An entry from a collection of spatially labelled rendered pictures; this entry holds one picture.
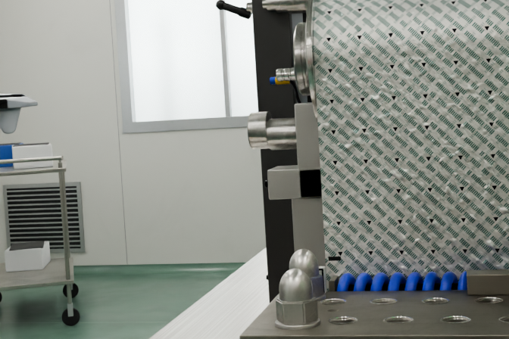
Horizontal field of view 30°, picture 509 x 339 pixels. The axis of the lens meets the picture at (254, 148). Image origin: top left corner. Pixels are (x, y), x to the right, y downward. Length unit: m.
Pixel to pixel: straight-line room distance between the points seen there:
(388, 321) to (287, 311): 0.08
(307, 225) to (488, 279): 0.23
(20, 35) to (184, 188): 1.67
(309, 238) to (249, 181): 5.67
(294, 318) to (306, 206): 0.27
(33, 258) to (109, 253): 1.28
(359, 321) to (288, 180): 0.26
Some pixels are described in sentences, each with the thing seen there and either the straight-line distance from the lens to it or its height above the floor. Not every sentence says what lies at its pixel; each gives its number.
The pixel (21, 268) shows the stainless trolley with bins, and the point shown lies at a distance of 5.91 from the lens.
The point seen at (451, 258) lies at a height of 1.05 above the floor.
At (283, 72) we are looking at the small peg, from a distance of 0.99.
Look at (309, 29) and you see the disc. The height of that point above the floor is 1.28.
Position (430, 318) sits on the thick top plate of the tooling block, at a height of 1.03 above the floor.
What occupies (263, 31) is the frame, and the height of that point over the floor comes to 1.30.
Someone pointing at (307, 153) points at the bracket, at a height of 1.15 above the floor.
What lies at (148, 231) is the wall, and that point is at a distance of 6.93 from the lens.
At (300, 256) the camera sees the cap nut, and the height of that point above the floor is 1.07.
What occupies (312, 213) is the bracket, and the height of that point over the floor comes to 1.09.
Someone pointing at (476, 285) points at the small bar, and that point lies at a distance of 0.86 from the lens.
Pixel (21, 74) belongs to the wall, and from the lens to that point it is 7.24.
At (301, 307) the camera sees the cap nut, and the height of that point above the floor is 1.05.
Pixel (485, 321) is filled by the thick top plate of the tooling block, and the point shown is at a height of 1.03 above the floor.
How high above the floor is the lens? 1.21
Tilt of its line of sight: 3 degrees down
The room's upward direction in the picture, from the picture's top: 3 degrees counter-clockwise
